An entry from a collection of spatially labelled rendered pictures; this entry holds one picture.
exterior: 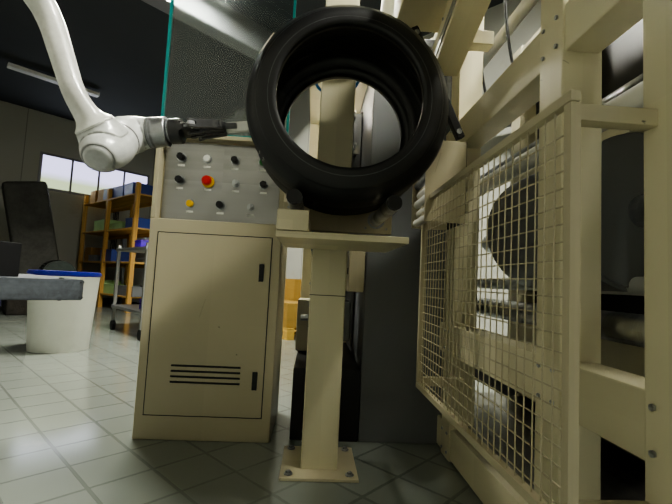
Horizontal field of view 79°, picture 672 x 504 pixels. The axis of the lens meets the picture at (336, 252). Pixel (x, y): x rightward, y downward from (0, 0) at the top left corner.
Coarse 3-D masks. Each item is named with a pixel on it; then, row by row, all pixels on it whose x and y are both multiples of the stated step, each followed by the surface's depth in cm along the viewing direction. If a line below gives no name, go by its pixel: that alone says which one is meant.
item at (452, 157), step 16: (448, 144) 147; (464, 144) 147; (448, 160) 146; (464, 160) 147; (432, 176) 146; (448, 176) 146; (416, 192) 164; (448, 192) 145; (416, 208) 163; (432, 208) 145; (448, 208) 145; (416, 224) 159; (448, 224) 161
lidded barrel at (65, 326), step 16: (32, 272) 318; (48, 272) 316; (64, 272) 321; (80, 272) 328; (96, 288) 346; (32, 304) 318; (48, 304) 317; (64, 304) 321; (80, 304) 330; (32, 320) 318; (48, 320) 317; (64, 320) 321; (80, 320) 331; (32, 336) 318; (48, 336) 317; (64, 336) 322; (80, 336) 332; (32, 352) 317; (48, 352) 317; (64, 352) 322
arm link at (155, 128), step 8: (152, 120) 118; (160, 120) 118; (144, 128) 117; (152, 128) 117; (160, 128) 118; (152, 136) 118; (160, 136) 118; (152, 144) 120; (160, 144) 120; (168, 144) 121
